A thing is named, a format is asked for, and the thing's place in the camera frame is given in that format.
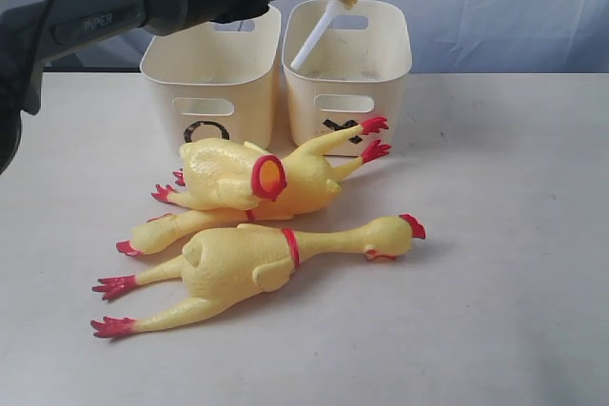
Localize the headless yellow chicken body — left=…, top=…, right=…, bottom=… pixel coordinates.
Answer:
left=151, top=138, right=286, bottom=211

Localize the cream bin marked X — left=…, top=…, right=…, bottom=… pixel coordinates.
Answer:
left=282, top=0, right=412, bottom=157

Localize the yellow rubber chicken front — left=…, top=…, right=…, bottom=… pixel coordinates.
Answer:
left=90, top=214, right=426, bottom=338

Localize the cream bin marked O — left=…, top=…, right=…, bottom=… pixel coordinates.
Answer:
left=140, top=8, right=282, bottom=149

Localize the yellow rubber chicken rear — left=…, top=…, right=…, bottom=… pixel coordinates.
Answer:
left=116, top=117, right=390, bottom=257

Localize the blue-grey backdrop curtain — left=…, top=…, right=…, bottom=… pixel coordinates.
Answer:
left=0, top=0, right=609, bottom=75

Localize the yellow rubber chicken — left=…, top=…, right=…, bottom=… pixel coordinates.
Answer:
left=116, top=117, right=390, bottom=257
left=90, top=214, right=426, bottom=338

